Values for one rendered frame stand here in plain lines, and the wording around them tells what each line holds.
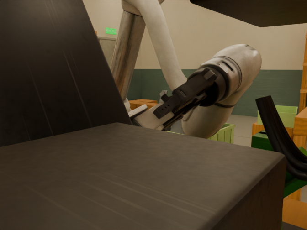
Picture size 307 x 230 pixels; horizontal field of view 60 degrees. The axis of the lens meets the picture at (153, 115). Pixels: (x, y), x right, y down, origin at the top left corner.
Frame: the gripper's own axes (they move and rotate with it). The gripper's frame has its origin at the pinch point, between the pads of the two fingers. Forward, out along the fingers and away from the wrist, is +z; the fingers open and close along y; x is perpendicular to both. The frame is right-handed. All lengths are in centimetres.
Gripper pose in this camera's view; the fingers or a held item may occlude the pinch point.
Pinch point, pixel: (149, 124)
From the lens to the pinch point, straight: 41.4
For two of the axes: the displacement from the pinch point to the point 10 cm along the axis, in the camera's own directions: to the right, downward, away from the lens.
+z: -6.1, 3.9, -6.9
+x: 6.7, 7.1, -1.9
